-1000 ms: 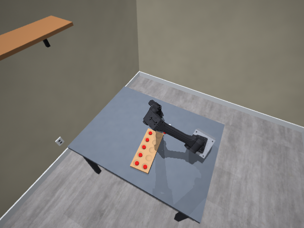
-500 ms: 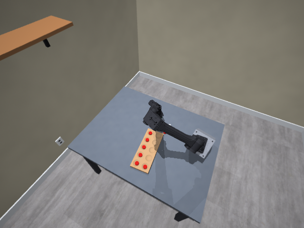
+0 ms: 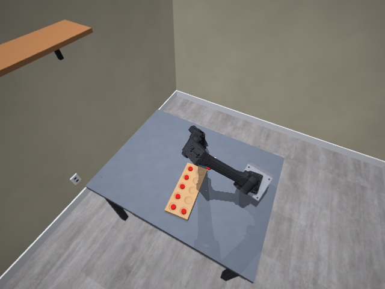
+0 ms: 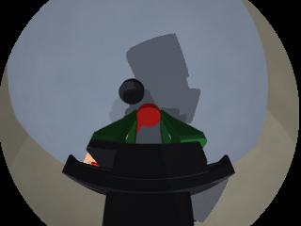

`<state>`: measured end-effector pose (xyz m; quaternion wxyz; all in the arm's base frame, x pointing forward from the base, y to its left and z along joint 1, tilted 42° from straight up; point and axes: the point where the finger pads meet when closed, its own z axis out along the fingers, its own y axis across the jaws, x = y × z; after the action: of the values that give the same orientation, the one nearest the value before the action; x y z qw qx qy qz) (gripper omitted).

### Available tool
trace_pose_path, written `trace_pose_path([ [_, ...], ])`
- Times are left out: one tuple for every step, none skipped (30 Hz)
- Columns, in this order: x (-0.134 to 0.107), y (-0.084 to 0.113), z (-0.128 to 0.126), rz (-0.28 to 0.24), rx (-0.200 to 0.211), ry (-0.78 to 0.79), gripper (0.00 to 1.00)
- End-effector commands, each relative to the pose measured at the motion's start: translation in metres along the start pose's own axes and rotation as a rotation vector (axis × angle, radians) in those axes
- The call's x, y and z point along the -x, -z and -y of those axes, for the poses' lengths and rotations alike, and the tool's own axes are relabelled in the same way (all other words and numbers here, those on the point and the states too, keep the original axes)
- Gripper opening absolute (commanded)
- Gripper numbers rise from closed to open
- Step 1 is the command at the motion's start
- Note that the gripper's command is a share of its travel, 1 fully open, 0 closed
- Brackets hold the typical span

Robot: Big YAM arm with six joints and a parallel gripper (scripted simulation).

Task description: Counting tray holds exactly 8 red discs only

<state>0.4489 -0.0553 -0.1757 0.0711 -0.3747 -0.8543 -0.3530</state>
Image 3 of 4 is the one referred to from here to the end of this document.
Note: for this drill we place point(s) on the tan tray with round pockets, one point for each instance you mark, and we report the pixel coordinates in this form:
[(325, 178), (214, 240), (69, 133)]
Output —
[(189, 194)]

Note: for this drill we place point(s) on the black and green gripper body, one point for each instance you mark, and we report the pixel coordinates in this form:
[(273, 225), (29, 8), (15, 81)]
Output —
[(204, 144)]

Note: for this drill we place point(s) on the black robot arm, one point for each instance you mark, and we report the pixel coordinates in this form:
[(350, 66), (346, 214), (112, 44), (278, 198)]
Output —
[(243, 181)]

